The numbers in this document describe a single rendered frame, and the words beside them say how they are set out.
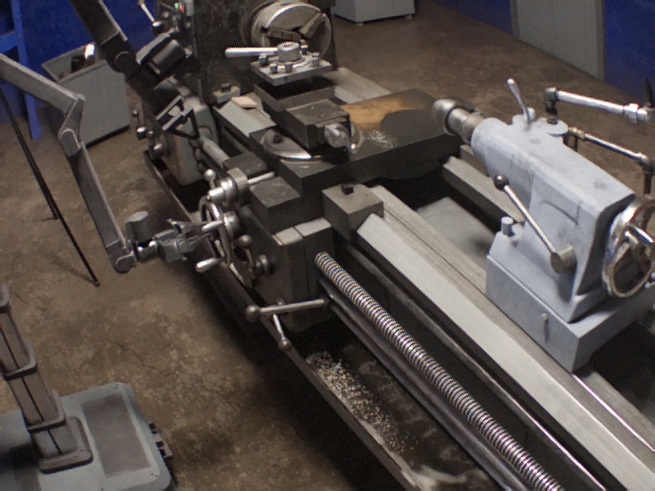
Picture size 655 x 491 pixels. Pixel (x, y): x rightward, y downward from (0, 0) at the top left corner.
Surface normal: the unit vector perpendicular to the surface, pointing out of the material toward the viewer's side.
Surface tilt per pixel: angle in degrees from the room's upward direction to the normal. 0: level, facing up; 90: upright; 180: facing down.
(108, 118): 90
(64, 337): 0
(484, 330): 36
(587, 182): 0
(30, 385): 90
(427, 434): 0
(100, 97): 90
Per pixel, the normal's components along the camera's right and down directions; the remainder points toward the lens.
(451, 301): -0.59, -0.48
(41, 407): 0.40, 0.48
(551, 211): -0.88, 0.11
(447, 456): -0.10, -0.82
